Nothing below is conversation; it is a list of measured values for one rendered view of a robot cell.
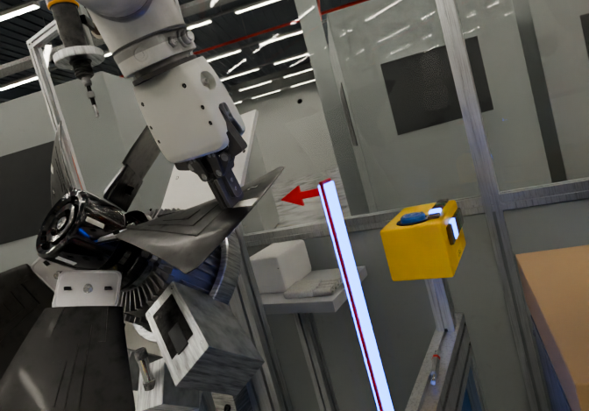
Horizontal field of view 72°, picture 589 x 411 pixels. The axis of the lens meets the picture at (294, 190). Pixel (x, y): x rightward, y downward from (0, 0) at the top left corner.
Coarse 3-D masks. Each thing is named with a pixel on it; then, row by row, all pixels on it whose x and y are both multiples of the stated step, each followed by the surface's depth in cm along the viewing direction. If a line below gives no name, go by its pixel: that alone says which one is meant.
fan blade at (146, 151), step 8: (144, 136) 68; (152, 136) 72; (136, 144) 67; (144, 144) 70; (152, 144) 74; (128, 152) 67; (136, 152) 69; (144, 152) 72; (152, 152) 76; (128, 160) 68; (136, 160) 71; (144, 160) 74; (152, 160) 77; (136, 168) 73; (144, 168) 76; (144, 176) 77
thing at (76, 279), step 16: (64, 272) 62; (80, 272) 63; (96, 272) 64; (112, 272) 65; (80, 288) 62; (96, 288) 62; (112, 288) 63; (64, 304) 60; (80, 304) 60; (96, 304) 61; (112, 304) 62
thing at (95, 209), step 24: (72, 192) 66; (48, 216) 66; (72, 216) 62; (96, 216) 62; (120, 216) 67; (144, 216) 71; (48, 240) 63; (72, 240) 60; (96, 240) 62; (120, 240) 65; (96, 264) 64; (120, 264) 67; (144, 264) 67
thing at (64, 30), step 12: (60, 12) 59; (72, 12) 59; (60, 24) 59; (72, 24) 59; (60, 36) 59; (72, 36) 59; (84, 36) 61; (72, 60) 60; (84, 60) 60; (84, 72) 60
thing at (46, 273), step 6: (36, 264) 69; (42, 264) 69; (54, 264) 69; (36, 270) 69; (42, 270) 69; (48, 270) 69; (54, 270) 69; (60, 270) 69; (42, 276) 69; (48, 276) 69; (48, 282) 69; (54, 282) 69; (54, 288) 69
